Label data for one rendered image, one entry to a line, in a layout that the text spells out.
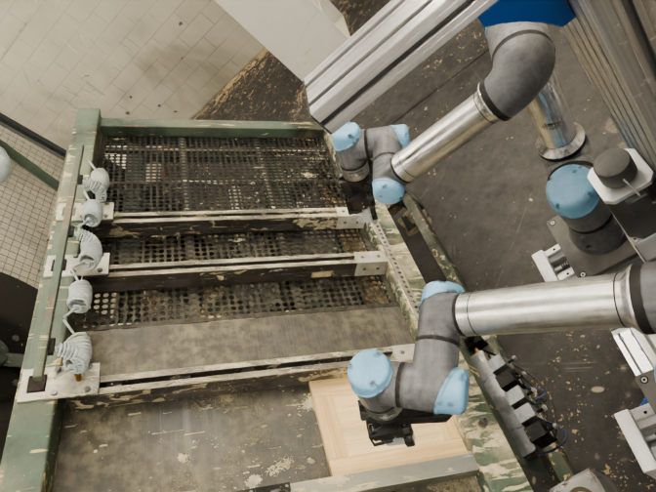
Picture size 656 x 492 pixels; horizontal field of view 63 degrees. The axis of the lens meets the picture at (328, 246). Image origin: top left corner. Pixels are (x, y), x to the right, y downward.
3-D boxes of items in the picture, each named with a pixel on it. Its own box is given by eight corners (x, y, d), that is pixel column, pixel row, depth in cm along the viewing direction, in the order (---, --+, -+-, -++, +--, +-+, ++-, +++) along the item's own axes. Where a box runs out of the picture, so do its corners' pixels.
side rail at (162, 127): (321, 147, 288) (324, 129, 281) (102, 145, 258) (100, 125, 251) (318, 140, 294) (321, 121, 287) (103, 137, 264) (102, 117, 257)
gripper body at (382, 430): (369, 412, 111) (355, 389, 102) (409, 403, 110) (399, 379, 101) (375, 449, 106) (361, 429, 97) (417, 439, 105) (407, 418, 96)
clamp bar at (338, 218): (364, 230, 228) (376, 184, 213) (60, 242, 195) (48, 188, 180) (358, 216, 235) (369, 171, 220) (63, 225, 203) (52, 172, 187)
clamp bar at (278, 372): (429, 375, 175) (450, 327, 159) (24, 424, 142) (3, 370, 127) (418, 350, 182) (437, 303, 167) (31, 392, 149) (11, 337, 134)
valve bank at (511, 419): (590, 456, 162) (558, 438, 147) (549, 477, 166) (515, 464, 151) (510, 329, 197) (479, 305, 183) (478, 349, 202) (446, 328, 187)
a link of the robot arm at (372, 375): (389, 393, 83) (339, 387, 87) (401, 419, 92) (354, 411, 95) (398, 348, 88) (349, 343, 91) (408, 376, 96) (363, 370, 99)
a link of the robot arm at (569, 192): (568, 238, 135) (547, 213, 127) (557, 197, 143) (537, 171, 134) (618, 222, 129) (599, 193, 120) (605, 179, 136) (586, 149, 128)
